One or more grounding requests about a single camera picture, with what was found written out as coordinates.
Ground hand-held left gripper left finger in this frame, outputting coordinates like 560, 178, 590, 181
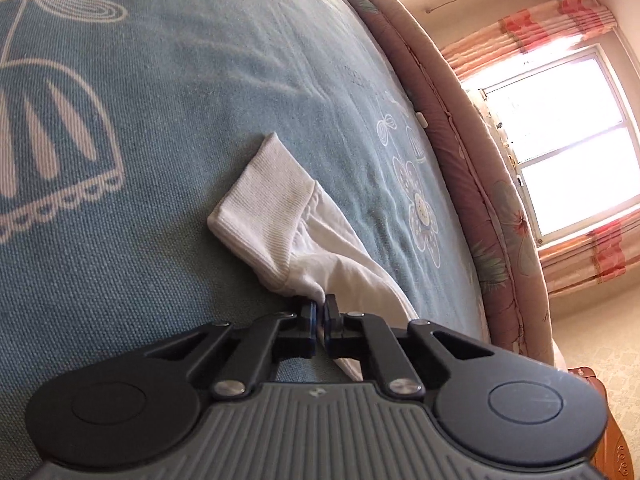
144, 297, 318, 397

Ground blue floral bed sheet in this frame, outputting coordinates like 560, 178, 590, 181
0, 0, 490, 463

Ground white garment sleeve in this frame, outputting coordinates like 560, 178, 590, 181
207, 132, 415, 382

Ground bright window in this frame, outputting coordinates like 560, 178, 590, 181
465, 42, 640, 247

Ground pink floral folded quilt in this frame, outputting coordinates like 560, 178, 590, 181
340, 0, 570, 370

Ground pink floral curtain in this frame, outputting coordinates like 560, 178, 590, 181
440, 0, 617, 82
537, 209, 640, 297

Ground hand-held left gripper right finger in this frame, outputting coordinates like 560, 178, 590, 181
322, 295, 494, 396

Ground orange wooden headboard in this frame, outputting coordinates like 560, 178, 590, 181
569, 365, 640, 480

